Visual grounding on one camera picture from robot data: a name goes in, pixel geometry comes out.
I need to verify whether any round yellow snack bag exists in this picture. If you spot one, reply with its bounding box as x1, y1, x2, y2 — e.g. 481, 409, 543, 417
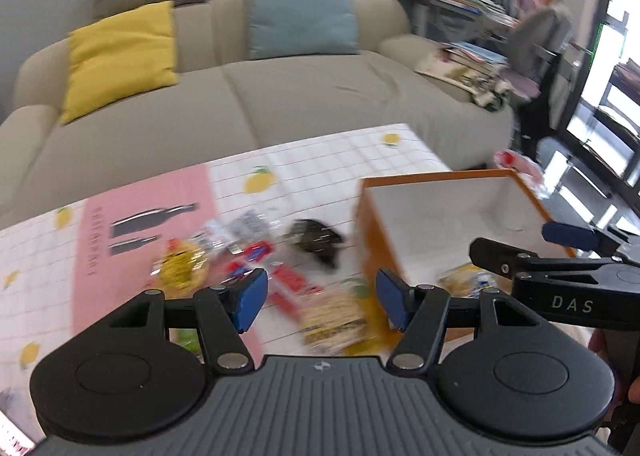
151, 239, 209, 299

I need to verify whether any red blue snack packet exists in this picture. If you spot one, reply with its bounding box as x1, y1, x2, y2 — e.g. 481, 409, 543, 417
224, 241, 273, 280

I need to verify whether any yellow cracker snack pack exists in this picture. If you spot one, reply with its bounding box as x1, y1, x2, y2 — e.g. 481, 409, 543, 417
297, 277, 384, 356

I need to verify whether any orange cardboard box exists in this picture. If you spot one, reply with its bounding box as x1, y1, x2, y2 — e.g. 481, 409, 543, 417
352, 168, 576, 342

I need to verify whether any clear black-print snack packet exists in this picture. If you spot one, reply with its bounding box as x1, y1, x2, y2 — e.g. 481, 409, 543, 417
228, 208, 282, 249

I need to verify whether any dark green snack packet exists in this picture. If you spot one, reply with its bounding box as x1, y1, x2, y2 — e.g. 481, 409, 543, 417
284, 219, 345, 270

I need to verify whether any red white plastic bag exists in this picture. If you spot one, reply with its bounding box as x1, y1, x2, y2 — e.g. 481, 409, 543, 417
494, 149, 550, 199

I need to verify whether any black metal rack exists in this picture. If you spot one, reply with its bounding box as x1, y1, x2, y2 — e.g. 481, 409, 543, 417
564, 10, 640, 197

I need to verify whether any pink checked lemon tablecloth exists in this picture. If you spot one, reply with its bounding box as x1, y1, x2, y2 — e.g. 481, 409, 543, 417
1, 124, 444, 444

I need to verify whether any stack of magazines on sofa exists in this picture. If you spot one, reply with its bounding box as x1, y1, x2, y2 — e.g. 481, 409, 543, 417
413, 42, 512, 113

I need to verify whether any beige fabric sofa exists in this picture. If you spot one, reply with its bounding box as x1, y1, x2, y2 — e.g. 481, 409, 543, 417
1, 0, 514, 226

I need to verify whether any grey office chair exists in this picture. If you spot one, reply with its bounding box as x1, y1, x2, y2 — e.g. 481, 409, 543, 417
500, 5, 592, 161

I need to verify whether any yellow cushion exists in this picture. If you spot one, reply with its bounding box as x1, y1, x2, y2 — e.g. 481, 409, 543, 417
60, 1, 179, 125

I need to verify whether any teal cushion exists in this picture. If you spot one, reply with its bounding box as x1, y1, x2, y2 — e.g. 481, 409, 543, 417
248, 0, 359, 60

